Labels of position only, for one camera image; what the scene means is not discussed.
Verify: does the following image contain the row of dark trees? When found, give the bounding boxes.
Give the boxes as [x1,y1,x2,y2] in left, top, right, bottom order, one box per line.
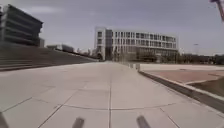
[176,52,224,66]

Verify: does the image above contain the low distant building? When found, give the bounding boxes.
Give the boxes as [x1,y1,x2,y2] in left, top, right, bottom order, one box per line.
[45,43,75,54]

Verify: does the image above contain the reddish paved plaza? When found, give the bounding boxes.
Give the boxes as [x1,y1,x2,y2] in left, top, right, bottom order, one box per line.
[139,63,224,98]

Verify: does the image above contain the dark tiered building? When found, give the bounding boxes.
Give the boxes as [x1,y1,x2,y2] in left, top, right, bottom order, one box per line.
[0,3,46,48]

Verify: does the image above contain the pale concrete slab pavement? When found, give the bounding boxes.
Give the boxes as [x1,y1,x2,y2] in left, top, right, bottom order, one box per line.
[0,61,224,128]

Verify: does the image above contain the dark low kerb wall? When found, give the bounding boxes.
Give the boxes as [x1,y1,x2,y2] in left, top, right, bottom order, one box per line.
[137,70,224,114]

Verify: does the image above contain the white multi-storey building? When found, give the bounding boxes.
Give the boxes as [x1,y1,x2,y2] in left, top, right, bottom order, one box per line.
[93,26,180,63]

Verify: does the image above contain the wide grey stone steps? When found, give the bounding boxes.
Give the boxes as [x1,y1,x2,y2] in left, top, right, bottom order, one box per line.
[0,42,100,72]

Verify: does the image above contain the robot's own part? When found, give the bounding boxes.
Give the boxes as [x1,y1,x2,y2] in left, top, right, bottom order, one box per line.
[71,116,86,128]
[136,115,152,128]

